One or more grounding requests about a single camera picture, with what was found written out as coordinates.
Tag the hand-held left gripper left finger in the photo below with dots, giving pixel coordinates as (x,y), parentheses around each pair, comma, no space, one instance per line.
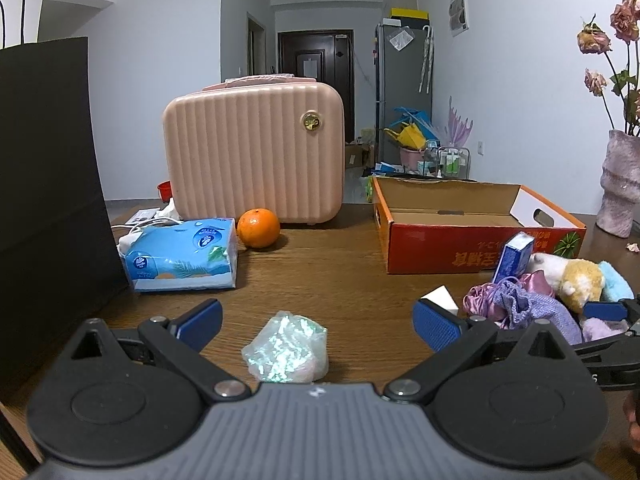
(200,321)

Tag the purple knitted cloth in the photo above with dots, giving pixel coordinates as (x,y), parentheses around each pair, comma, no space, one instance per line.
(540,310)

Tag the black upright panel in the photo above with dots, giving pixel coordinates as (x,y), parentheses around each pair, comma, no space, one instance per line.
(45,185)

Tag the dark side door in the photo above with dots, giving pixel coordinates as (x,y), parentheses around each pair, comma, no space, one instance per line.
(255,45)

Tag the clear plastic bag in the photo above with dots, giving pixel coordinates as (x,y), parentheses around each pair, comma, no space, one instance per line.
(401,39)

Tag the white paper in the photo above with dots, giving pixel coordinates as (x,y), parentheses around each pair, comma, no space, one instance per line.
(442,300)

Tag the pink ribbed suitcase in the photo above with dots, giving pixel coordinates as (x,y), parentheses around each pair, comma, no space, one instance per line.
(250,160)

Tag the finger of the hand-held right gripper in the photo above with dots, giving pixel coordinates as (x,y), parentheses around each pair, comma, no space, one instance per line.
(605,310)
(612,347)

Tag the small blue carton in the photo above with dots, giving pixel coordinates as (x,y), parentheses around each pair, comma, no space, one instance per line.
(512,259)

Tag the blue tissue pack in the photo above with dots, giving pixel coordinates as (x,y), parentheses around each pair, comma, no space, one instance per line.
(180,255)

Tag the grey fridge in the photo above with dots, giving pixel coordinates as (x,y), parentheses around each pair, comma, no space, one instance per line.
(400,80)

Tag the brown carton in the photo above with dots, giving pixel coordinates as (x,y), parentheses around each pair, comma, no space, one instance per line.
(356,154)

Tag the white and yellow plush toy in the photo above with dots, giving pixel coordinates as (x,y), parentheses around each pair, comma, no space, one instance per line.
(575,275)

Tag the lilac fluffy sock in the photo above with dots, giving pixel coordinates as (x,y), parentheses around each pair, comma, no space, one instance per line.
(600,330)

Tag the orange cardboard box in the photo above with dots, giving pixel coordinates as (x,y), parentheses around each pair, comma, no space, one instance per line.
(435,252)

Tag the yellow bag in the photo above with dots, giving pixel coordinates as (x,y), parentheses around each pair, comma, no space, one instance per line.
(407,136)

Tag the orange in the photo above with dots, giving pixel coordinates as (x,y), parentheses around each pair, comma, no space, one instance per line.
(258,228)

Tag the purple flower decoration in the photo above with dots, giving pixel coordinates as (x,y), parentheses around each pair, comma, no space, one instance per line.
(459,127)

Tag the pink bucket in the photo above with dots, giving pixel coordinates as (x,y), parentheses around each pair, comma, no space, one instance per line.
(412,157)

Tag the white wall panel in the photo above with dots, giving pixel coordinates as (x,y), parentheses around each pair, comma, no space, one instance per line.
(459,12)

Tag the blue folding rack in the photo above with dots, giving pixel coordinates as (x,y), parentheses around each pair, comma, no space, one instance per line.
(412,115)

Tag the light blue fluffy cloth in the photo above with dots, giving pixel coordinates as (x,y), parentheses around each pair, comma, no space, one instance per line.
(615,282)

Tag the pink satin scrunchie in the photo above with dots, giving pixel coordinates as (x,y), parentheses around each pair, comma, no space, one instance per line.
(480,300)

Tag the yellow box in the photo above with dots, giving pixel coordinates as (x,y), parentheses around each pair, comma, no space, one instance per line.
(410,13)

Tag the iridescent plastic bag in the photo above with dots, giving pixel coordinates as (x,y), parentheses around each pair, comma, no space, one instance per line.
(285,345)

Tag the bunch of dried roses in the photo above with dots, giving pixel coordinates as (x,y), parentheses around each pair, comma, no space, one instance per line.
(592,40)

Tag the red bowl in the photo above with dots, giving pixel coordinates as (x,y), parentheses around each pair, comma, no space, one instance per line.
(164,191)

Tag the pink textured vase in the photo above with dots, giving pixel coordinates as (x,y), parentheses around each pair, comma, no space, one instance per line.
(620,185)

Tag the white paper notice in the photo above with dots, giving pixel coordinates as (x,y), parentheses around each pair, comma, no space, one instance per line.
(311,69)

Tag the dark entrance door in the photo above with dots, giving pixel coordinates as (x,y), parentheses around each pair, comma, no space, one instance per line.
(290,60)

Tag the white folded umbrella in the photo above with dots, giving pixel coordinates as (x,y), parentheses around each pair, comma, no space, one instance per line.
(426,60)

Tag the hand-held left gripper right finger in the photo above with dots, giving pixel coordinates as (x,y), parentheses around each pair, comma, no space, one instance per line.
(435,326)

